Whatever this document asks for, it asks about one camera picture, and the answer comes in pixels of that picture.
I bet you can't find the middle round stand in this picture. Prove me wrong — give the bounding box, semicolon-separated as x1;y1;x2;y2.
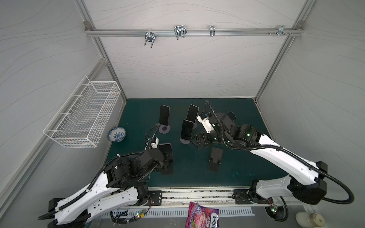
179;138;191;145

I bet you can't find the back left round stand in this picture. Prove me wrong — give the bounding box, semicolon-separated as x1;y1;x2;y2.
159;124;171;134

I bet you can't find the back left phone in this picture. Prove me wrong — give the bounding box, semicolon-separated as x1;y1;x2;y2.
159;104;170;126

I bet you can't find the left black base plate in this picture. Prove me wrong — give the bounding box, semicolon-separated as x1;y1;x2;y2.
142;191;163;206

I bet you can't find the pink snack bag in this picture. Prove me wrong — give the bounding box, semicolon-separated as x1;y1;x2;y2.
185;202;220;228

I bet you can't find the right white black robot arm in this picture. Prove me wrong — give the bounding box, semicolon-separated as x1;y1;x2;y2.
191;100;355;205

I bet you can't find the back centre phone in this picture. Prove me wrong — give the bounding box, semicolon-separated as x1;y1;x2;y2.
186;104;199;124

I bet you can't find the purple phone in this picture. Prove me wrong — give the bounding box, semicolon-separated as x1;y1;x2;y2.
158;143;174;162

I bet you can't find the left metal U-bolt clamp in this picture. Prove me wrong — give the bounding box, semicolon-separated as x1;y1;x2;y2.
144;30;156;48

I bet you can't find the blue white ceramic bowl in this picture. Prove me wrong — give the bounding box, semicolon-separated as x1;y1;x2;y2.
107;126;126;143

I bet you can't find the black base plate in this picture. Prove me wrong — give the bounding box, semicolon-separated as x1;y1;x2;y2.
231;189;273;205
142;191;163;206

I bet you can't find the right metal bolt bracket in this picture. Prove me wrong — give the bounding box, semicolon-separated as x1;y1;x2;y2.
268;26;294;37

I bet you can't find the white vent grille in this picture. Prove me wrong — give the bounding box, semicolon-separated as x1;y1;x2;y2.
112;206;255;219

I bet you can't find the small metal bracket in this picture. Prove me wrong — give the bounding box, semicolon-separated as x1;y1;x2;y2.
210;25;215;37

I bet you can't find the aluminium cross bar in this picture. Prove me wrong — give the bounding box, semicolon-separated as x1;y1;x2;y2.
85;27;305;37

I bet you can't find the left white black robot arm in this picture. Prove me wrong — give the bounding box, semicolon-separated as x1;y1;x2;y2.
38;124;169;228

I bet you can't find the metal u-bolt clamp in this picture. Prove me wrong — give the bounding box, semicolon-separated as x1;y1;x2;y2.
144;30;156;48
174;25;187;40

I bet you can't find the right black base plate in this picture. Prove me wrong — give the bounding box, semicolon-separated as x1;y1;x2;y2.
231;189;273;205

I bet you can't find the front right folding stand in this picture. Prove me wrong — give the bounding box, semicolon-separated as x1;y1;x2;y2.
207;147;223;173

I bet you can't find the round stand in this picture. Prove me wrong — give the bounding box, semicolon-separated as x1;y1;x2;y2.
179;138;191;145
159;124;171;134

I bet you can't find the back right tilted phone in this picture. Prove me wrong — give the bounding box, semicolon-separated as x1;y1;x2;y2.
227;111;237;121

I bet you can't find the folding stand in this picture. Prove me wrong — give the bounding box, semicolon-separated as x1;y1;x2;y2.
207;147;223;173
161;159;173;176

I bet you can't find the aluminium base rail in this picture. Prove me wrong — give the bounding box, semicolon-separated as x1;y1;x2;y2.
79;186;314;210

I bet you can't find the front left folding stand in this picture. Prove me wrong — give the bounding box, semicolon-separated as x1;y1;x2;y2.
161;159;173;176

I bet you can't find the white wire basket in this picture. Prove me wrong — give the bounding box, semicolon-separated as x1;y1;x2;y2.
43;76;121;148

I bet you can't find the centre metal U-bolt clamp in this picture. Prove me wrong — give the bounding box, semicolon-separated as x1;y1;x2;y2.
174;25;187;40

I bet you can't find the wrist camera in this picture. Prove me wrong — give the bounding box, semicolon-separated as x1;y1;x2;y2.
151;137;159;148
197;112;214;134

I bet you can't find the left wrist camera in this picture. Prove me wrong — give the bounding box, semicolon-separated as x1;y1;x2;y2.
151;137;159;148

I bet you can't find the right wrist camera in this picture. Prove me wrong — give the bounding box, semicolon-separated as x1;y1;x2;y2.
197;112;214;134

